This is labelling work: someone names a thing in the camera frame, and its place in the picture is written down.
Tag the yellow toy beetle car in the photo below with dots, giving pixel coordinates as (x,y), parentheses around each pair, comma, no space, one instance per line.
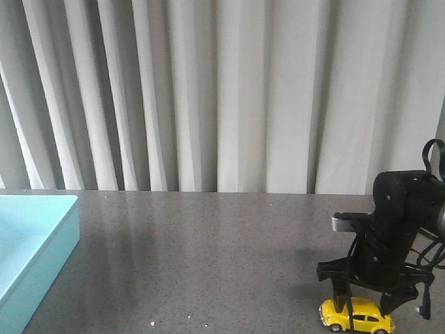
(367,317)

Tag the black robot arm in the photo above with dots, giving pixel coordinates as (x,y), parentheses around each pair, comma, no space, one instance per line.
(406,203)

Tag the light blue box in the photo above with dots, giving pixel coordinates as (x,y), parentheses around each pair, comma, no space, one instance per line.
(38,234)

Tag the grey pleated curtain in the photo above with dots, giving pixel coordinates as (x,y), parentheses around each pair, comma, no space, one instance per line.
(228,96)

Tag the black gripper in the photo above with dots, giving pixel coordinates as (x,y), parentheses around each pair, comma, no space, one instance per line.
(377,261)

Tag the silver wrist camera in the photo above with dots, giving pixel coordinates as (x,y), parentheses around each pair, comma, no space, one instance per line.
(350,222)

